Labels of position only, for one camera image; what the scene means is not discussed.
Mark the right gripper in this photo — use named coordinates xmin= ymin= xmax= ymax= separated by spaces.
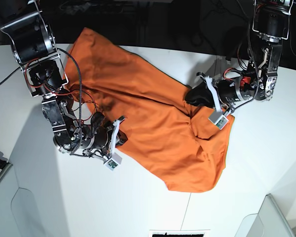
xmin=82 ymin=115 xmax=128 ymax=162

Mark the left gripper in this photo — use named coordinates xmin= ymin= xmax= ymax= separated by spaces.
xmin=184 ymin=72 xmax=254 ymax=108

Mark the orange t-shirt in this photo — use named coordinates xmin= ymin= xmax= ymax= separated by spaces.
xmin=65 ymin=28 xmax=234 ymax=193

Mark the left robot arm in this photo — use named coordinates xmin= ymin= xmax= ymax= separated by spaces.
xmin=184 ymin=0 xmax=293 ymax=113

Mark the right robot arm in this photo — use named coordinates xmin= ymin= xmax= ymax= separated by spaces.
xmin=0 ymin=0 xmax=127 ymax=169

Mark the left clear acrylic panel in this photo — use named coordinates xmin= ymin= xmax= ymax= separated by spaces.
xmin=10 ymin=187 xmax=72 ymax=237

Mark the clear acrylic panel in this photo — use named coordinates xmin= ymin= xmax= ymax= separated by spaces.
xmin=10 ymin=187 xmax=72 ymax=237
xmin=235 ymin=194 xmax=294 ymax=237

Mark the black white printed card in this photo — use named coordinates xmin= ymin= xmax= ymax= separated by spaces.
xmin=148 ymin=230 xmax=211 ymax=237

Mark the right clear acrylic panel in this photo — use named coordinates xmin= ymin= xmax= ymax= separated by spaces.
xmin=235 ymin=194 xmax=294 ymax=237

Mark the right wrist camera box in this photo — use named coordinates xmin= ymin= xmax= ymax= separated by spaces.
xmin=104 ymin=153 xmax=122 ymax=171

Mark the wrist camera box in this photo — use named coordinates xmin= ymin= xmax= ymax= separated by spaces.
xmin=209 ymin=111 xmax=229 ymax=130
xmin=104 ymin=153 xmax=122 ymax=171

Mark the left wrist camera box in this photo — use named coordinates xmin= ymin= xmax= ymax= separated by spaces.
xmin=209 ymin=111 xmax=229 ymax=130

